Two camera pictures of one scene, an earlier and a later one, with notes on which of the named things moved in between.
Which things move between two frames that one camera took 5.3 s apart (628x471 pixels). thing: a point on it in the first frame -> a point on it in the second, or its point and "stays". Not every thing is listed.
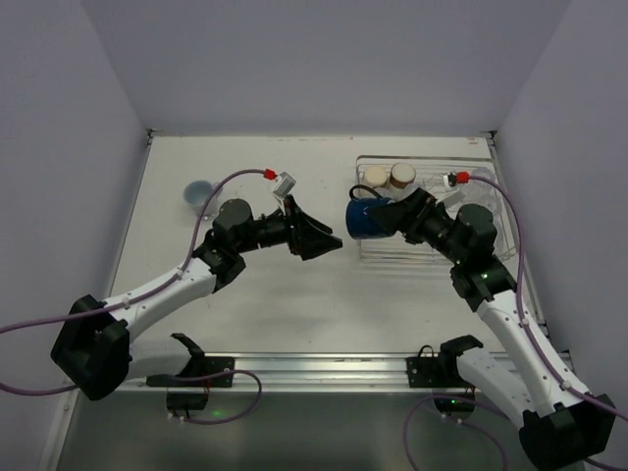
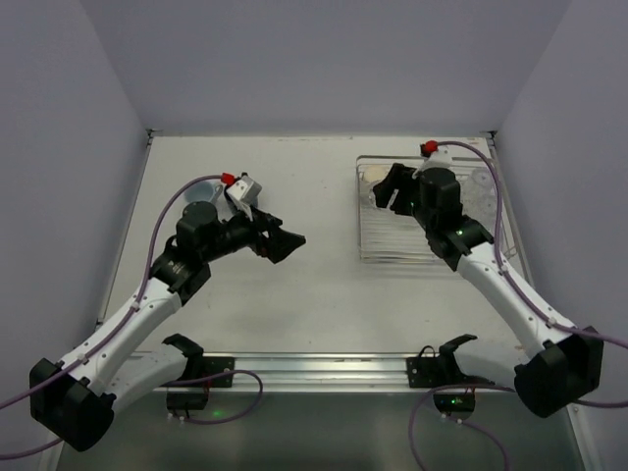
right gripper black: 414,214 -> 399,191
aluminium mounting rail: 301,372 stays
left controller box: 186,400 stays
